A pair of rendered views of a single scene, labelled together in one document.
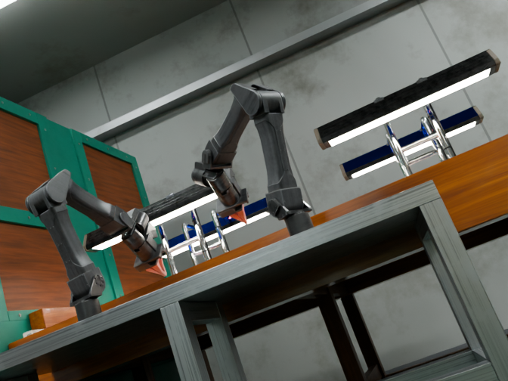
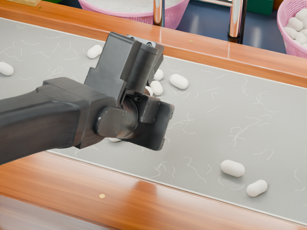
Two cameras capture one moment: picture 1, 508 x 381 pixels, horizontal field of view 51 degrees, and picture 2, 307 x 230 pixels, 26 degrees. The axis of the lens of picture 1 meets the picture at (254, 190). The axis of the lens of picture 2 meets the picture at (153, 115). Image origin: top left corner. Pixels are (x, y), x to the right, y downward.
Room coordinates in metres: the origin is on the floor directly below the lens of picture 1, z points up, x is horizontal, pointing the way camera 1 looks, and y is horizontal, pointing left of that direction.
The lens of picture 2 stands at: (1.00, 0.27, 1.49)
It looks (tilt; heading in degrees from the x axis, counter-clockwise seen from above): 42 degrees down; 8
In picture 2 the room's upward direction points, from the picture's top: straight up
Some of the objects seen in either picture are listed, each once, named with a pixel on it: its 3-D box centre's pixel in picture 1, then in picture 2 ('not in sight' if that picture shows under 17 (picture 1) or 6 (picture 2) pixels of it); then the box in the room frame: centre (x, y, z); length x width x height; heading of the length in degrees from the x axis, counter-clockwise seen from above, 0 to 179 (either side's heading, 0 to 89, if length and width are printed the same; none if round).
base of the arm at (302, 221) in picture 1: (301, 230); not in sight; (1.28, -0.08, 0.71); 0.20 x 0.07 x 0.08; 80
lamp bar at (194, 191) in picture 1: (155, 212); not in sight; (1.89, 0.37, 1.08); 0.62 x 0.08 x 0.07; 77
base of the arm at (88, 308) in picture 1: (89, 315); not in sight; (1.38, 0.52, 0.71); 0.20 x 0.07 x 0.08; 80
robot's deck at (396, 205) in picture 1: (228, 297); not in sight; (1.57, 0.18, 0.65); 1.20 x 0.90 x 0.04; 80
